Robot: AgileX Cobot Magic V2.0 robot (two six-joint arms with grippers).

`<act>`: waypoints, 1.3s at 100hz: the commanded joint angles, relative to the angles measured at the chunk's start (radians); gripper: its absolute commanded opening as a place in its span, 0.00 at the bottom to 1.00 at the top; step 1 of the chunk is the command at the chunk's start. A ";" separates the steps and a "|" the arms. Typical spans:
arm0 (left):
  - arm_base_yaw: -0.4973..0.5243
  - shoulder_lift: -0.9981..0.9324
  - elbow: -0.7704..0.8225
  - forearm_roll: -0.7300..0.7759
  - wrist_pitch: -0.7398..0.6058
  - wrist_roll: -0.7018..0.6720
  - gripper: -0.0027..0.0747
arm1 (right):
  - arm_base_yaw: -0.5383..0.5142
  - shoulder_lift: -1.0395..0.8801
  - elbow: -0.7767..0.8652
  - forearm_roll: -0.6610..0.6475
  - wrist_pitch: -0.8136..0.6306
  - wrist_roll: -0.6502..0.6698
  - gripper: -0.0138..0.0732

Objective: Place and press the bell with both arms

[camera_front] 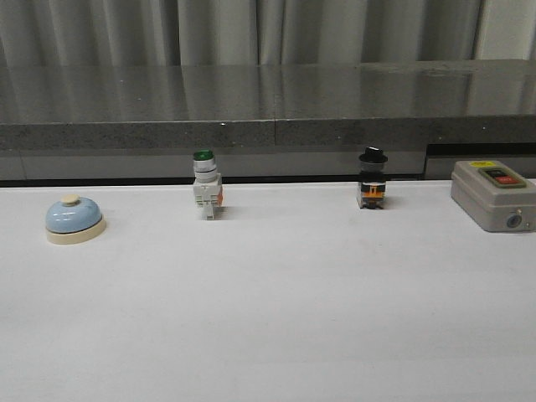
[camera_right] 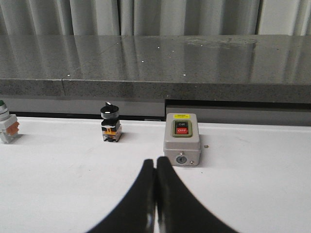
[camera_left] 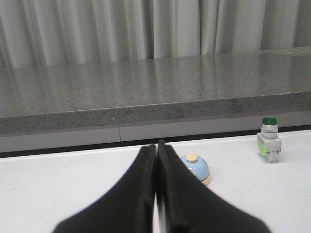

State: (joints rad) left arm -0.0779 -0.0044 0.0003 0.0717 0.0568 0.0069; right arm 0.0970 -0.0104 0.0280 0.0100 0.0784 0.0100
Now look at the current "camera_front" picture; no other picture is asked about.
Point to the blue call bell cream base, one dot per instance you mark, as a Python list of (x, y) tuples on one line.
[(73, 220)]

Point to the grey granite counter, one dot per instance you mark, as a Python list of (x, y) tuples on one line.
[(142, 124)]

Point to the grey pleated curtain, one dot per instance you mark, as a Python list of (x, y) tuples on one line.
[(117, 33)]

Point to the green pushbutton switch white body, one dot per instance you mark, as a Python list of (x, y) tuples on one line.
[(207, 186)]

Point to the black rotary selector switch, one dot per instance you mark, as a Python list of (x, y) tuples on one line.
[(371, 180)]

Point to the grey on off switch box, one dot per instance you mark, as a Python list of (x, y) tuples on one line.
[(496, 197)]

